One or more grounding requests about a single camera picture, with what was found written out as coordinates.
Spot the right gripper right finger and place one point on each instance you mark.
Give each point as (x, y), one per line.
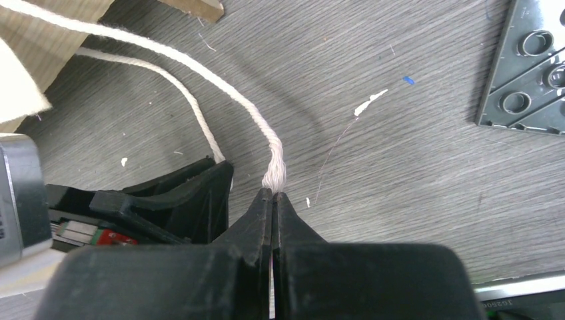
(317, 279)

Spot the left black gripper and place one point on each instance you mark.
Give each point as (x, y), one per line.
(189, 205)

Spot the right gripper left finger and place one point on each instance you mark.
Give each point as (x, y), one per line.
(226, 279)

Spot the wooden pet bed frame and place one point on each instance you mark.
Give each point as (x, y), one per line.
(34, 52)

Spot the black perforated pad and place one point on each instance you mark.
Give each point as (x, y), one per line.
(525, 87)

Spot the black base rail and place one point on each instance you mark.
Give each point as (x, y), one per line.
(537, 296)

